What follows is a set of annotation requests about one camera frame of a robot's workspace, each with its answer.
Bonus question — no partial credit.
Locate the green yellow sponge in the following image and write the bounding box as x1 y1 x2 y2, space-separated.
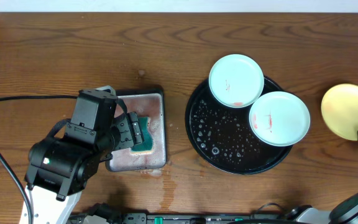
131 117 153 153

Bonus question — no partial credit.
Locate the yellow plate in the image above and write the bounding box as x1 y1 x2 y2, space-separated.
321 83 358 141

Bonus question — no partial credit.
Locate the light green plate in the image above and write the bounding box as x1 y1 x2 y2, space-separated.
208 54 264 108
249 91 311 147

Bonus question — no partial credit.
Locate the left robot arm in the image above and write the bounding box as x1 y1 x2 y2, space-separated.
22 87 144 223

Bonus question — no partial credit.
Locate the black rectangular soapy tray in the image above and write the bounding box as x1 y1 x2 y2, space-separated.
105 89 167 172

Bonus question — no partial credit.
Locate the black round tray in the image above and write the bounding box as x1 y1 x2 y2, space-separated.
185 80 292 175

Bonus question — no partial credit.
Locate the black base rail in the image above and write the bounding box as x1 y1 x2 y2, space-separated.
67 203 281 224

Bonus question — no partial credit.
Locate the left black cable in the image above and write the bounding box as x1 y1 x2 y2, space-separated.
0 95 78 224

